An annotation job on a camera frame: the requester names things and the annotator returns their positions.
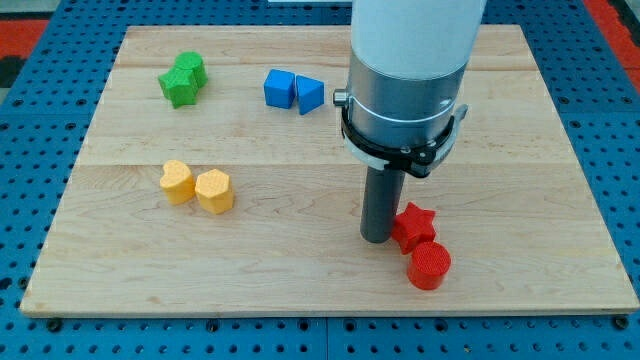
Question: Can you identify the green star block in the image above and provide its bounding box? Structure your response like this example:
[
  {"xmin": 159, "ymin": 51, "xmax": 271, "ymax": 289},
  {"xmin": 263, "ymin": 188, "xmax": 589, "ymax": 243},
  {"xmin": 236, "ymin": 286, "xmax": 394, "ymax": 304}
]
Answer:
[{"xmin": 158, "ymin": 67, "xmax": 199, "ymax": 109}]

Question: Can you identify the green cylinder block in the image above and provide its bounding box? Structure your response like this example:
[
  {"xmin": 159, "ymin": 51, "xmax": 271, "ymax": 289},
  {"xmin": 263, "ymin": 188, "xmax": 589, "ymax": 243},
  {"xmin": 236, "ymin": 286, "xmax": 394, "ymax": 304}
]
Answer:
[{"xmin": 174, "ymin": 51, "xmax": 208, "ymax": 88}]

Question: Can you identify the yellow hexagon block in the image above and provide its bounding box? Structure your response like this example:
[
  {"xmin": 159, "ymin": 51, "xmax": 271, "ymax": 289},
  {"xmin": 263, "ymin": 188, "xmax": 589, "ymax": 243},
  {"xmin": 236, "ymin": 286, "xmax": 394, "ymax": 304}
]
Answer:
[{"xmin": 195, "ymin": 169, "xmax": 234, "ymax": 214}]

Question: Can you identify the yellow heart block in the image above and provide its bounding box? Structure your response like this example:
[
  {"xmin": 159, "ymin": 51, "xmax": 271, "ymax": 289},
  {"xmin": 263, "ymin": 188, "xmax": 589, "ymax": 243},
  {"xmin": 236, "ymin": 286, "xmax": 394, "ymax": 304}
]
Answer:
[{"xmin": 159, "ymin": 160, "xmax": 195, "ymax": 205}]

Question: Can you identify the red star block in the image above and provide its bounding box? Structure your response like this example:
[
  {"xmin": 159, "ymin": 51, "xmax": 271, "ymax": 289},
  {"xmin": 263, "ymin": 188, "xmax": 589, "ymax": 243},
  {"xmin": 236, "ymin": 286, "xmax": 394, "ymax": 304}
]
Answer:
[{"xmin": 391, "ymin": 202, "xmax": 437, "ymax": 255}]

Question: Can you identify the dark grey cylindrical pointer tool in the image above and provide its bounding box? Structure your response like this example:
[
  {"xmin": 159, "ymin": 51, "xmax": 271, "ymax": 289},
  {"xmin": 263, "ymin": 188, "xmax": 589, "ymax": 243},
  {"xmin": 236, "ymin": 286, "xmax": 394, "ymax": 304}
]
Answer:
[{"xmin": 360, "ymin": 167, "xmax": 405, "ymax": 244}]

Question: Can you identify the blue triangular prism block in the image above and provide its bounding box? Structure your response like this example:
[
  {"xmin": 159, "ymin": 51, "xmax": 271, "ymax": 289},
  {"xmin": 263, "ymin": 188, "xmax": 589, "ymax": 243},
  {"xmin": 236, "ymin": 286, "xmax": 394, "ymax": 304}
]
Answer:
[{"xmin": 296, "ymin": 75, "xmax": 325, "ymax": 115}]

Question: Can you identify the blue cube block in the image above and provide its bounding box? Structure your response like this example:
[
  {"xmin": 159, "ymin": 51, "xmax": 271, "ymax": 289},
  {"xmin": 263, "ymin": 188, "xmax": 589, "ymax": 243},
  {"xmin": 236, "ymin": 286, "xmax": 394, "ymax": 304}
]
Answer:
[{"xmin": 263, "ymin": 69, "xmax": 296, "ymax": 109}]

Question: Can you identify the light wooden board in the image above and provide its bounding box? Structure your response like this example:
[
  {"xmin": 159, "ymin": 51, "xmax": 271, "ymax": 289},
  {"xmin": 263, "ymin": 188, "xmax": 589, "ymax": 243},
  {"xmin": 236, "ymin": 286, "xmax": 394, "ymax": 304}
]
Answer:
[{"xmin": 20, "ymin": 25, "xmax": 639, "ymax": 318}]

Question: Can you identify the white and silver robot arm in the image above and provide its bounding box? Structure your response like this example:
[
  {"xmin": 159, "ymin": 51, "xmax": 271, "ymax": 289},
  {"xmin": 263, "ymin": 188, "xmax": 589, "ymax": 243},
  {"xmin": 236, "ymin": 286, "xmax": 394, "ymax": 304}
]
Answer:
[{"xmin": 334, "ymin": 0, "xmax": 486, "ymax": 178}]

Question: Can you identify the red cylinder block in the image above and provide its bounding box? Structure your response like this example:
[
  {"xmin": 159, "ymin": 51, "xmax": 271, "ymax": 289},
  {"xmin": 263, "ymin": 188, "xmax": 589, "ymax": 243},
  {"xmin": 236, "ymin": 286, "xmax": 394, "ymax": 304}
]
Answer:
[{"xmin": 407, "ymin": 242, "xmax": 451, "ymax": 290}]

